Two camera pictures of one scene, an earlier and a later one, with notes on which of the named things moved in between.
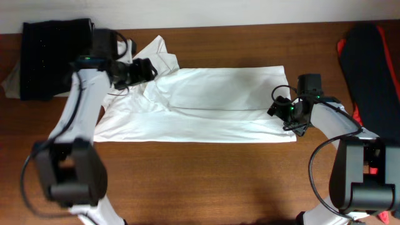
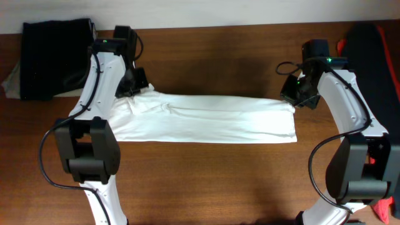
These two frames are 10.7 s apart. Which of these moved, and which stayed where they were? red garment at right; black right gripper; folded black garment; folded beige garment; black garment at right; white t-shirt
Moved: black right gripper; white t-shirt
Stayed: black garment at right; folded black garment; red garment at right; folded beige garment
